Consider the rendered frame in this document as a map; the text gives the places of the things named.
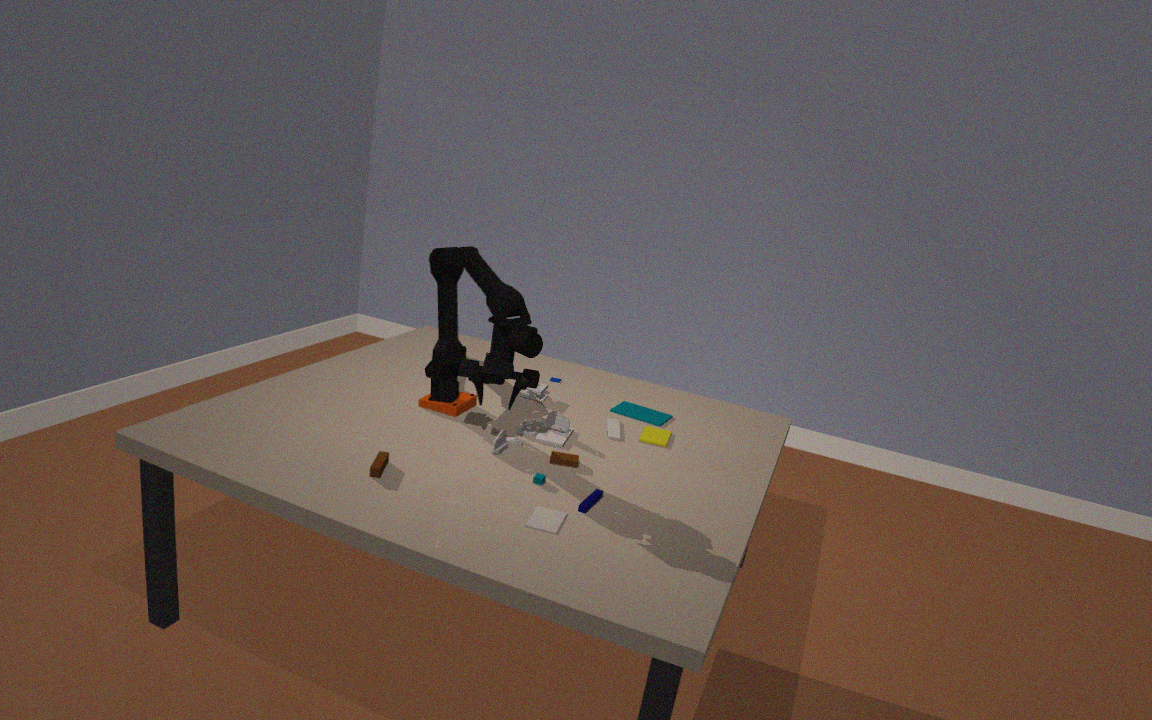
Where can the yellow flat plate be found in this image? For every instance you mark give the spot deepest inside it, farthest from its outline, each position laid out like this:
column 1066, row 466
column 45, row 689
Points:
column 655, row 436

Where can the white flat square plate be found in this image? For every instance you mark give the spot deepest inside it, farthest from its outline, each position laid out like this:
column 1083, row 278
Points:
column 545, row 519

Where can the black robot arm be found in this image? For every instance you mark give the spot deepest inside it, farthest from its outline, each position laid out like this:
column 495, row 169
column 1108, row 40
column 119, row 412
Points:
column 446, row 266

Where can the dark blue rectangular bar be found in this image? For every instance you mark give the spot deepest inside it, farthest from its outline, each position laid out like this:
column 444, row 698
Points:
column 595, row 496

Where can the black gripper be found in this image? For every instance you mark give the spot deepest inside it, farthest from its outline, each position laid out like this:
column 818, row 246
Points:
column 474, row 372

